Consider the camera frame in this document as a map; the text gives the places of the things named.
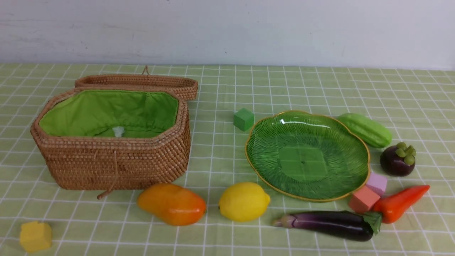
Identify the green foam cube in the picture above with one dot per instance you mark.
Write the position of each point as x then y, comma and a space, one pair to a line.
243, 119

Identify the orange yellow mango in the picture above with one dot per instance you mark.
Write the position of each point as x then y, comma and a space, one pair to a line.
173, 204

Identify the lilac foam cube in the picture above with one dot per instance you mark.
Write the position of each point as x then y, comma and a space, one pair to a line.
377, 183

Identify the yellow foam block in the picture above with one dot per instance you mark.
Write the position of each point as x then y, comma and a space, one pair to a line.
35, 236

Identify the green ridged gourd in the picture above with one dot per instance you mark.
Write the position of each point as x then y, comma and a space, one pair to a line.
370, 131

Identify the orange carrot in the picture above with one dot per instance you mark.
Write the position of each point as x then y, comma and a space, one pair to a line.
393, 207

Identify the woven wicker basket green lining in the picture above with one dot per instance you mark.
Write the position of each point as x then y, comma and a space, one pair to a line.
100, 139

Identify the purple eggplant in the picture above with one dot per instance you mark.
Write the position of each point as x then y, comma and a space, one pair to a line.
343, 224

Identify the green leaf-shaped glass plate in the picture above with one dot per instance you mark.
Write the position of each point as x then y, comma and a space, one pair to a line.
309, 157

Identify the pink foam cube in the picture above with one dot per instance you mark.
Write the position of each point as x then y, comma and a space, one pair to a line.
363, 200

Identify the yellow lemon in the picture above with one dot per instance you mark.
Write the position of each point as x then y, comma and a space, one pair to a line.
243, 202

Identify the dark purple mangosteen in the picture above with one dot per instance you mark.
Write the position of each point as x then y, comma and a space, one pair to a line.
398, 160

